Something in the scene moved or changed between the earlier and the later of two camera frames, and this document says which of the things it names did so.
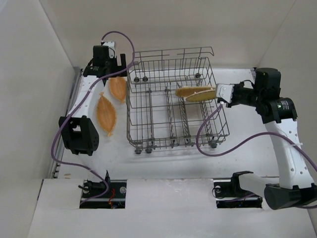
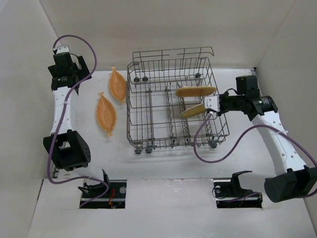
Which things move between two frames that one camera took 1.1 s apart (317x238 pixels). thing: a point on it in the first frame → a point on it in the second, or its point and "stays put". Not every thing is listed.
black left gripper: [118, 68] → [80, 65]
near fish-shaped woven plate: [106, 114] stays put
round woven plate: [202, 96] → [199, 109]
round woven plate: [185, 91] stays put
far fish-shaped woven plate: [118, 86] stays put
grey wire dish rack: [156, 117] stays put
